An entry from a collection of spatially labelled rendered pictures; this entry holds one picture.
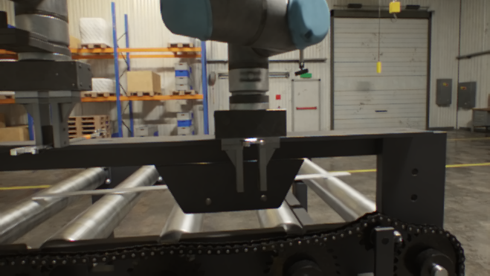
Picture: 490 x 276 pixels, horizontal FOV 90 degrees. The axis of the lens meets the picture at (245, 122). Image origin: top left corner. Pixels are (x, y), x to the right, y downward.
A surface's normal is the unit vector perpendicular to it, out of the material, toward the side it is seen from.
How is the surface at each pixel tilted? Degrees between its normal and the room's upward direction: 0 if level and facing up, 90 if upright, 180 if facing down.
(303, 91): 90
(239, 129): 90
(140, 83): 90
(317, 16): 90
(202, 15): 131
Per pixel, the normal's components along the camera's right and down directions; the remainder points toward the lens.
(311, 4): 0.59, 0.04
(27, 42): 0.95, 0.00
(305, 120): 0.09, 0.07
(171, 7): -0.81, 0.06
